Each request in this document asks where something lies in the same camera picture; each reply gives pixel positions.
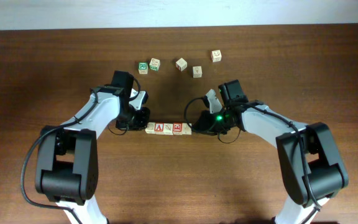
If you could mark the wooden block bulb drawing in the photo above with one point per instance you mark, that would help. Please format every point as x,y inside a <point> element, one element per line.
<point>197,72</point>

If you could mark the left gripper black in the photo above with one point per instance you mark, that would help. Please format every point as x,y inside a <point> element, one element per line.
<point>140,124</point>

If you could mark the wooden J block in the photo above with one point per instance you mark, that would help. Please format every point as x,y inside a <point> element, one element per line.
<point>186,130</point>

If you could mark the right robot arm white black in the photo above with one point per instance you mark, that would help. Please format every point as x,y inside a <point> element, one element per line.
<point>311,166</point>

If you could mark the wooden block with drawing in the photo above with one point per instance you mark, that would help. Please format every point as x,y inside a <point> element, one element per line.
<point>150,129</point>

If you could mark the green edged wooden block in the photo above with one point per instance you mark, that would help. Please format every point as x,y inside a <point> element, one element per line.
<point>154,64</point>

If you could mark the wooden block circle drawing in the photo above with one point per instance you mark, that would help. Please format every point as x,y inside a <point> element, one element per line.
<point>181,64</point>

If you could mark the red A letter block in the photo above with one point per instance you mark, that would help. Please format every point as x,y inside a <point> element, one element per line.
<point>159,128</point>

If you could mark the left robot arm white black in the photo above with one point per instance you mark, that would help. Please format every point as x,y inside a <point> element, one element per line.
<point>67,159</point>

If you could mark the wooden block far right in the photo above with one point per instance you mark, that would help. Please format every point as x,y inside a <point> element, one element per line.
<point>216,56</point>

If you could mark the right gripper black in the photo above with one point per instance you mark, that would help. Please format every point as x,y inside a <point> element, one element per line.
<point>206,127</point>

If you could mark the red E letter block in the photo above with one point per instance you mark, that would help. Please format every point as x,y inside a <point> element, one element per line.
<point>177,128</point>

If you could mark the green R letter block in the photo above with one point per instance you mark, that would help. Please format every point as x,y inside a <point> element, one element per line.
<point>143,68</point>

